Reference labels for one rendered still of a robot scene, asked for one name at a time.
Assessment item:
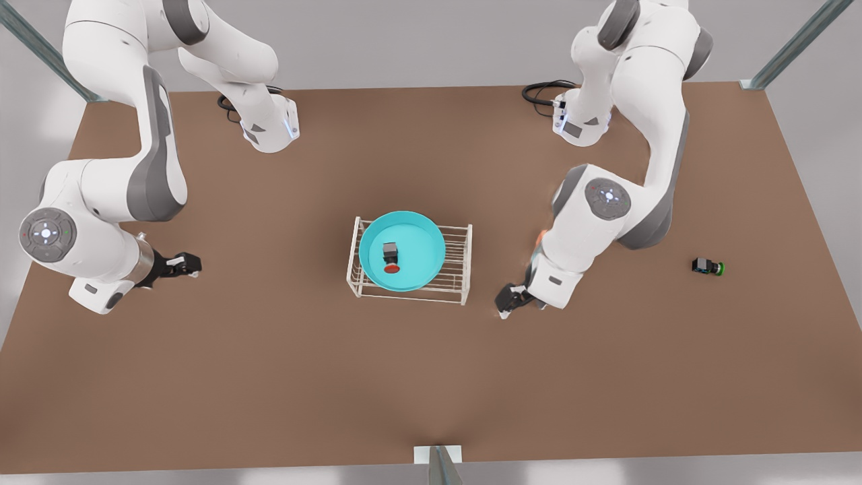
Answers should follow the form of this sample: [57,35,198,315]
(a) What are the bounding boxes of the turquoise plate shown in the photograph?
[358,211,446,292]

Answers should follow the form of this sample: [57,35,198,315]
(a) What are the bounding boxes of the white wire shelf rack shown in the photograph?
[346,216,473,306]

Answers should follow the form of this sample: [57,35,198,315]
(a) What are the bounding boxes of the silver frame post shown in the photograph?
[413,445,464,485]
[0,0,108,104]
[739,0,856,92]

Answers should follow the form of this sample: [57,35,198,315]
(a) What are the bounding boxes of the black cable loop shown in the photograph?
[521,80,580,118]
[217,86,284,125]

